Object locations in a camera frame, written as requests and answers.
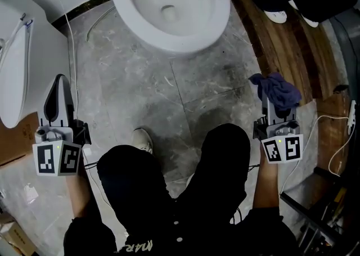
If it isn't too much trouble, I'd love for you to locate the large cardboard box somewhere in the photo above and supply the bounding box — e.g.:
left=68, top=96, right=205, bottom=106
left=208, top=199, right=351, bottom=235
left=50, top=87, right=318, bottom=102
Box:
left=0, top=111, right=40, bottom=167

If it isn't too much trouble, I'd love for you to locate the dark wooden platform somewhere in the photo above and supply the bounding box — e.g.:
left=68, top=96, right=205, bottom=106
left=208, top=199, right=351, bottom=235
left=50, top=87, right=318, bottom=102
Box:
left=220, top=0, right=343, bottom=106

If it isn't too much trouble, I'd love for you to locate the person's right forearm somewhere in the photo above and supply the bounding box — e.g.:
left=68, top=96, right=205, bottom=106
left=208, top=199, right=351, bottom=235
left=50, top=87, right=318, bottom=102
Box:
left=252, top=147, right=282, bottom=210

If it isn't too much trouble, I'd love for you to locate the grey water hose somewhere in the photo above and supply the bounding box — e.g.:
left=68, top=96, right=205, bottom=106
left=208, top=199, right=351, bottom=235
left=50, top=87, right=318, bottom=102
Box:
left=86, top=6, right=116, bottom=41

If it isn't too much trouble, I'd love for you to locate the white closed-lid toilet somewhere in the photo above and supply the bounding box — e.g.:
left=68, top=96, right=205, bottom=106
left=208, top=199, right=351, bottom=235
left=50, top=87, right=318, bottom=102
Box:
left=0, top=0, right=71, bottom=129

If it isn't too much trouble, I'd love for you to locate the brown wooden plank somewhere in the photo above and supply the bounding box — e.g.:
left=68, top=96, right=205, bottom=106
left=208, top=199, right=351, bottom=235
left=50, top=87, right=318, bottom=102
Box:
left=314, top=91, right=358, bottom=177

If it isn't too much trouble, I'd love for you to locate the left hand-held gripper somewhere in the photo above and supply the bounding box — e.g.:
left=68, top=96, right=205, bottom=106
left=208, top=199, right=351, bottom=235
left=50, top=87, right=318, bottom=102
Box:
left=32, top=74, right=92, bottom=177

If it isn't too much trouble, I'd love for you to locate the yellow black tool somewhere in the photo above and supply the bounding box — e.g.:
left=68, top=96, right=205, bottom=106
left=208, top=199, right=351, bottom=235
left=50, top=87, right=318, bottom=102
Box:
left=333, top=187, right=347, bottom=202

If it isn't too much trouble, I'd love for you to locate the dark purple cloth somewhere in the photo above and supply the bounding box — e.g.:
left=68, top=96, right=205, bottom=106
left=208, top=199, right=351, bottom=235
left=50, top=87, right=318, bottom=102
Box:
left=249, top=72, right=303, bottom=112

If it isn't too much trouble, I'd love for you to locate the white paper scrap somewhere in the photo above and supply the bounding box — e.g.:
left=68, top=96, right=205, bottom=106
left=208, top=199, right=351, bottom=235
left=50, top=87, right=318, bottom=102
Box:
left=24, top=183, right=39, bottom=204

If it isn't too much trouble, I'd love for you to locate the black metal rack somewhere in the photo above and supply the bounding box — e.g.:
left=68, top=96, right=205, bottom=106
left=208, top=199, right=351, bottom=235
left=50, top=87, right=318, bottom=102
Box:
left=280, top=166, right=360, bottom=256

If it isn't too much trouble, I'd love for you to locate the white power strip cable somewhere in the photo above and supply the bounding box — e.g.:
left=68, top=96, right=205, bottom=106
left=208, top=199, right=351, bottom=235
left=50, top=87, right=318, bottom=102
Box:
left=280, top=114, right=357, bottom=194

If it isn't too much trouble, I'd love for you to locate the white power strip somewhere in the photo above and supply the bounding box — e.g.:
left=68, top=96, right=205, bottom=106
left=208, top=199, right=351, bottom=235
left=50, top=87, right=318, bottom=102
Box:
left=347, top=99, right=357, bottom=134

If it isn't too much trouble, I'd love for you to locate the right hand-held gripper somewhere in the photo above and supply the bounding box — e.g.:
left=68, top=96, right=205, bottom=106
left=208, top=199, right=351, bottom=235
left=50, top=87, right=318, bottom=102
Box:
left=253, top=91, right=305, bottom=164

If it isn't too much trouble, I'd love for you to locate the person's black clothed body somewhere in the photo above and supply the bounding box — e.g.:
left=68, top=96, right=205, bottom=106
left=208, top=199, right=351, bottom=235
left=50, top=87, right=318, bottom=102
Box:
left=63, top=123, right=299, bottom=256

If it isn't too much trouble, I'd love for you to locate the person's left forearm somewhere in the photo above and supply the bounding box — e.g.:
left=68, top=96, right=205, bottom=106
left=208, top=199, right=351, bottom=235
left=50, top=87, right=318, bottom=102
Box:
left=64, top=161, right=92, bottom=219

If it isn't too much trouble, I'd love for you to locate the small cardboard box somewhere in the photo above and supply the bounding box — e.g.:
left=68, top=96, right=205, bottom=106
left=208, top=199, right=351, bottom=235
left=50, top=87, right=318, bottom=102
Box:
left=0, top=212, right=37, bottom=256

